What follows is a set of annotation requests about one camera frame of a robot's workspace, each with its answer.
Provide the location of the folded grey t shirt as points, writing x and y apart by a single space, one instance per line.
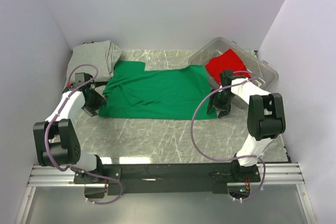
97 58

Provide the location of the green t shirt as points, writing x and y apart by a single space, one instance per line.
137 93

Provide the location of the clear plastic bin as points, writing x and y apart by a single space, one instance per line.
261 74

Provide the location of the red t shirt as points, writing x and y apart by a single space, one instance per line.
226 61

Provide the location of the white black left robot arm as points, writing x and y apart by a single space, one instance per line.
55 138

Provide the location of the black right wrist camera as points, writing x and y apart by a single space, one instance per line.
226 77

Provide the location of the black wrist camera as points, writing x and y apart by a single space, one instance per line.
226 77
81 78

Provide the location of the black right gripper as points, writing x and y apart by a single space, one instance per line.
224 109

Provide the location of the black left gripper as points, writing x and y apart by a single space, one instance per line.
99 100

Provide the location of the aluminium frame rail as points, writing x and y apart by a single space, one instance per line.
276 174

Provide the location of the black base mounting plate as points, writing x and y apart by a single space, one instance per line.
167 178

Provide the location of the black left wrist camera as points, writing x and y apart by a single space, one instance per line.
81 78

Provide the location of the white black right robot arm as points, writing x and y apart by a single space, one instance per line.
265 116

